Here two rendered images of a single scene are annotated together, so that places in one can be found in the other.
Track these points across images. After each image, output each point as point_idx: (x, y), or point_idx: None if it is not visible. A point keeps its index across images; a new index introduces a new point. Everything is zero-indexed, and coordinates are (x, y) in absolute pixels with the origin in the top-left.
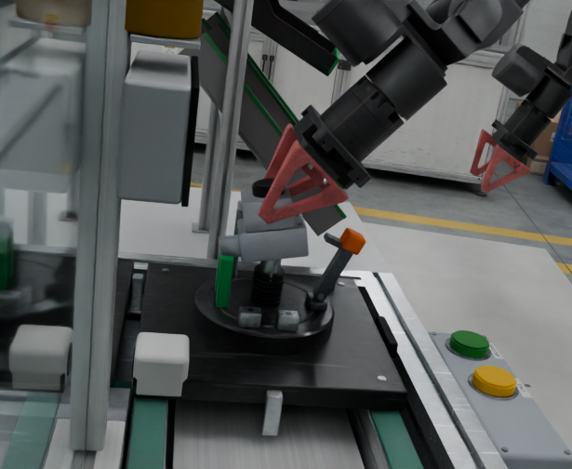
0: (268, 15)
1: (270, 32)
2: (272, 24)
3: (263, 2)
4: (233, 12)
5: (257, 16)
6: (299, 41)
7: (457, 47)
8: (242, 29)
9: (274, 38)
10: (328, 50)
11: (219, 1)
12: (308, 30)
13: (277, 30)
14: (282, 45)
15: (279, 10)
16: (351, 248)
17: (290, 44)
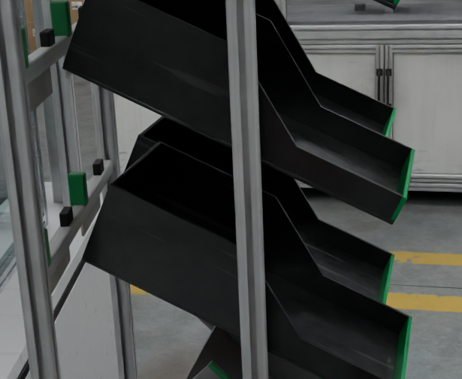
0: (292, 340)
1: (298, 360)
2: (300, 350)
3: (283, 324)
4: (241, 353)
5: (277, 341)
6: (342, 369)
7: None
8: (256, 371)
9: (306, 368)
10: (398, 324)
11: (224, 326)
12: (365, 300)
13: (309, 357)
14: (318, 375)
15: (321, 279)
16: None
17: (330, 373)
